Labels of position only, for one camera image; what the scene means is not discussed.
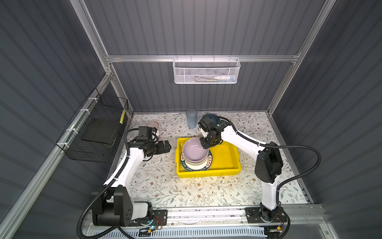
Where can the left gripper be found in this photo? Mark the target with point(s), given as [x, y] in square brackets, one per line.
[160, 150]

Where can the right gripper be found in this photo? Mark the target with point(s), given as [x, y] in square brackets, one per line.
[204, 145]

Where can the lilac purple bowl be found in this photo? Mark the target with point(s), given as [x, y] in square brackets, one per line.
[193, 150]

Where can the dark green rimmed plate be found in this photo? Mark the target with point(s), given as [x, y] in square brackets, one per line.
[209, 163]

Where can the dark blue bowl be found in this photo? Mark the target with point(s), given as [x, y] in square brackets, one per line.
[213, 117]

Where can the yellow plastic bin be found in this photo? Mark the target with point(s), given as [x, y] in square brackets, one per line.
[226, 161]

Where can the pink plastic cup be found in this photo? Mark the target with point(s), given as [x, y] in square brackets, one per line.
[155, 124]

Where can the light green bowl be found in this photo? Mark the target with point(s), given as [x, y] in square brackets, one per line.
[196, 166]

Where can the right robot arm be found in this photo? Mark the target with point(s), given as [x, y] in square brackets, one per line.
[268, 165]

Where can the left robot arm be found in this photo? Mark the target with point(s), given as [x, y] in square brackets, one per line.
[115, 207]

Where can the floral table mat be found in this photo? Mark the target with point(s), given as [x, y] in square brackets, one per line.
[156, 181]

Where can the grey blue plastic cup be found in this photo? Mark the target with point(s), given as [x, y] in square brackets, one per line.
[192, 116]

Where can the items in mesh basket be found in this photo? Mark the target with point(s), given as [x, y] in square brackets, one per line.
[218, 79]

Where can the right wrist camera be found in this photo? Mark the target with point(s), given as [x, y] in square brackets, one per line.
[205, 122]

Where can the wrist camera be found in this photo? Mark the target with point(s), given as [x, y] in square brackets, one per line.
[205, 122]
[147, 133]

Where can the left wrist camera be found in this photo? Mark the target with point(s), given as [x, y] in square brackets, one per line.
[147, 133]

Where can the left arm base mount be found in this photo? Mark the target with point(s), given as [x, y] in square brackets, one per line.
[154, 218]

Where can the white wire mesh basket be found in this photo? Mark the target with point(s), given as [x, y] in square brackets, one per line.
[185, 67]

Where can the black wire basket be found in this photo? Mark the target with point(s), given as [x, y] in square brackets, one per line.
[94, 133]

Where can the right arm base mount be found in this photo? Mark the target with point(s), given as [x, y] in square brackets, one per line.
[265, 214]

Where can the aluminium front rail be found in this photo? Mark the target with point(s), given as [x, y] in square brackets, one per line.
[298, 214]

